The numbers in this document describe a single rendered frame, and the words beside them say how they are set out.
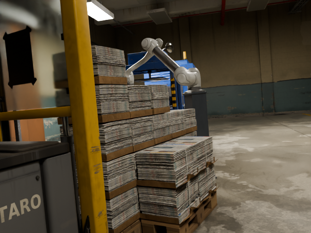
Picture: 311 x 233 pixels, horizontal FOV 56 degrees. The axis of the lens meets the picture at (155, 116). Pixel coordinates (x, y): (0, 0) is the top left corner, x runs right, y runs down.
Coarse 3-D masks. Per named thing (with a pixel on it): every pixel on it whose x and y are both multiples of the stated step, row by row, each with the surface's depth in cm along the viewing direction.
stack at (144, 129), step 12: (132, 120) 197; (144, 120) 210; (156, 120) 226; (168, 120) 243; (180, 120) 264; (192, 120) 288; (132, 132) 197; (144, 132) 210; (156, 132) 225; (168, 132) 243; (192, 132) 288; (132, 144) 198; (156, 144) 227
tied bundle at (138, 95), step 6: (132, 90) 200; (138, 90) 206; (144, 90) 213; (132, 96) 200; (138, 96) 206; (144, 96) 213; (132, 102) 200; (138, 102) 206; (144, 102) 213; (150, 102) 220; (132, 108) 200; (138, 108) 206; (144, 108) 213; (150, 108) 220
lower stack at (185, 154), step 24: (168, 144) 222; (192, 144) 214; (144, 168) 195; (168, 168) 186; (192, 168) 208; (144, 192) 196; (168, 192) 187; (192, 192) 208; (216, 192) 250; (168, 216) 189; (192, 216) 204
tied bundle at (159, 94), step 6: (150, 90) 222; (156, 90) 228; (162, 90) 237; (150, 96) 223; (156, 96) 227; (162, 96) 236; (168, 96) 246; (156, 102) 227; (162, 102) 237; (168, 102) 246
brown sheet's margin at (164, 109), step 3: (156, 108) 226; (159, 108) 230; (162, 108) 235; (165, 108) 240; (168, 108) 245; (153, 111) 223; (156, 111) 226; (159, 111) 230; (162, 111) 235; (165, 111) 240; (168, 111) 245
